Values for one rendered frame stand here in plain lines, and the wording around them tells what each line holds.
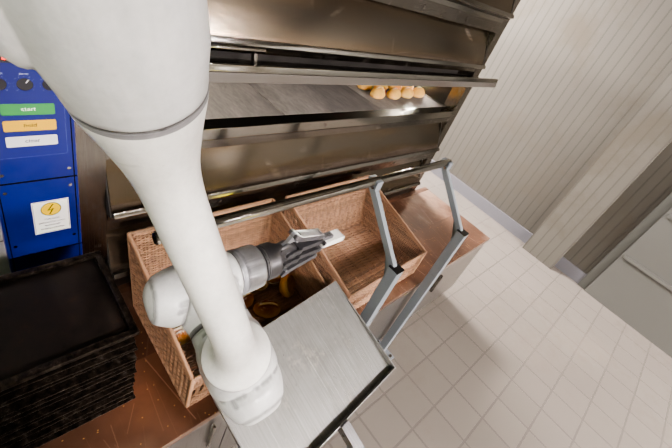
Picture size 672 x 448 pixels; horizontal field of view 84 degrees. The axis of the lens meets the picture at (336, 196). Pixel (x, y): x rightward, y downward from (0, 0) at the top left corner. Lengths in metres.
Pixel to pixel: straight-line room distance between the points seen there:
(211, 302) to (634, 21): 3.67
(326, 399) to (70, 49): 1.18
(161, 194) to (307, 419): 0.98
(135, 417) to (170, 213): 0.94
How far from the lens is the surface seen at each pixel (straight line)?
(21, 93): 1.00
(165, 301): 0.67
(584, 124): 3.85
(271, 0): 1.17
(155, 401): 1.31
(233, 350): 0.53
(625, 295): 4.05
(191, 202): 0.40
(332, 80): 1.20
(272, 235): 1.60
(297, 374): 1.26
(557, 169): 3.93
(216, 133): 1.24
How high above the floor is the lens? 1.77
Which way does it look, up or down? 33 degrees down
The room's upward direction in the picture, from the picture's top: 23 degrees clockwise
